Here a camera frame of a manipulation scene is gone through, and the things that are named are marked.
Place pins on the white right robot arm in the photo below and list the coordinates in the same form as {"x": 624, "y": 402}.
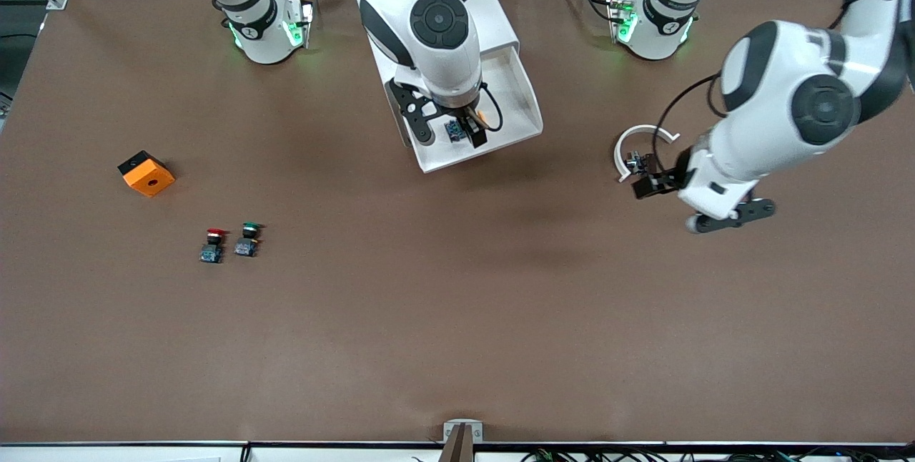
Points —
{"x": 436, "y": 18}

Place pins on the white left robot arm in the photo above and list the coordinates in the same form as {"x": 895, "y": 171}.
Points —
{"x": 786, "y": 90}

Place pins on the yellow push button switch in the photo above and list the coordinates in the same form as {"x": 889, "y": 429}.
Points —
{"x": 454, "y": 131}

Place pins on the brown post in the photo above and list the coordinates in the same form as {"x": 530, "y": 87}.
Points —
{"x": 459, "y": 448}

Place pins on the metal table edge bracket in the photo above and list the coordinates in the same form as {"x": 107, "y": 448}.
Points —
{"x": 463, "y": 425}

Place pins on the white table edge rail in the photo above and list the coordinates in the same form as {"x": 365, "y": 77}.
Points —
{"x": 143, "y": 453}

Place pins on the orange black button box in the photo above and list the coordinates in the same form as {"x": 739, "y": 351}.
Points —
{"x": 146, "y": 176}

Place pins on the red push button switch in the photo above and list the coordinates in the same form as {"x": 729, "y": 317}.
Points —
{"x": 211, "y": 253}

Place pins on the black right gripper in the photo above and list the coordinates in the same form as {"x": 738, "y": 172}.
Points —
{"x": 473, "y": 126}

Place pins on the brown table mat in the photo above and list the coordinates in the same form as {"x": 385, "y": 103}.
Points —
{"x": 457, "y": 319}

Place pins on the green push button switch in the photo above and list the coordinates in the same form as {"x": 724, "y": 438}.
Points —
{"x": 246, "y": 246}

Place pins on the white curved plastic part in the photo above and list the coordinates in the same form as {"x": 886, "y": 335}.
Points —
{"x": 629, "y": 134}

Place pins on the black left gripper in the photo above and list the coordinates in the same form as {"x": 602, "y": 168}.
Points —
{"x": 673, "y": 178}

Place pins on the small brown component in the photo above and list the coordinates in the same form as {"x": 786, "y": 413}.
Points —
{"x": 640, "y": 161}

